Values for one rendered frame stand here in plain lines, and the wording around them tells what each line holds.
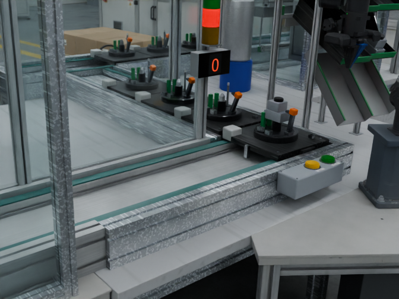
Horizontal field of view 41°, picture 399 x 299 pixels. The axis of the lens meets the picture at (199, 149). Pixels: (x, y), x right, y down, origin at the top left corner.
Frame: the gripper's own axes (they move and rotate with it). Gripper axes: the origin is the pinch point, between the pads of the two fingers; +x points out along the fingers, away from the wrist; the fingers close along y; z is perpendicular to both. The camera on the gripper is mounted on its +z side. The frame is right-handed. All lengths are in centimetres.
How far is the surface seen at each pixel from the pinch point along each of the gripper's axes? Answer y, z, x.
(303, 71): -80, 78, 30
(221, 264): 49, -6, 46
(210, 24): 25.9, 29.9, -5.9
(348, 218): 13.5, -16.1, 39.4
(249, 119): -0.1, 36.2, 29.0
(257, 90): -63, 91, 40
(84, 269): 82, 2, 38
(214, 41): 24.6, 29.1, -1.0
